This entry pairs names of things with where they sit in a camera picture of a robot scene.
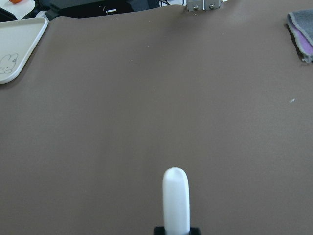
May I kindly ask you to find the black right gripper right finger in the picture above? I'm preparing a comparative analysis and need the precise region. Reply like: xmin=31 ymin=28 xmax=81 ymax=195
xmin=189 ymin=227 xmax=201 ymax=235

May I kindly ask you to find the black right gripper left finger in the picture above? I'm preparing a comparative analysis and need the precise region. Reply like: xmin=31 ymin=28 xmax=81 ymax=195
xmin=153 ymin=226 xmax=166 ymax=235

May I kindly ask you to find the white ceramic spoon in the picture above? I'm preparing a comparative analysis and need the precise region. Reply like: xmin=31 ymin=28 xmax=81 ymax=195
xmin=162 ymin=167 xmax=190 ymax=235

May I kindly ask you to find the grey folded cloth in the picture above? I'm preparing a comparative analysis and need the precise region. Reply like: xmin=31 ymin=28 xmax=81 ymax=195
xmin=287 ymin=8 xmax=313 ymax=63

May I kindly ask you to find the beige rabbit tray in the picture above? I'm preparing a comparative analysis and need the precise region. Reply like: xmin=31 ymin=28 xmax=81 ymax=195
xmin=0 ymin=17 xmax=48 ymax=84

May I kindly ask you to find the aluminium frame post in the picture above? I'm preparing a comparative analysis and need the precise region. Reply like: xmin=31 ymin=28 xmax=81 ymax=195
xmin=186 ymin=0 xmax=223 ymax=11

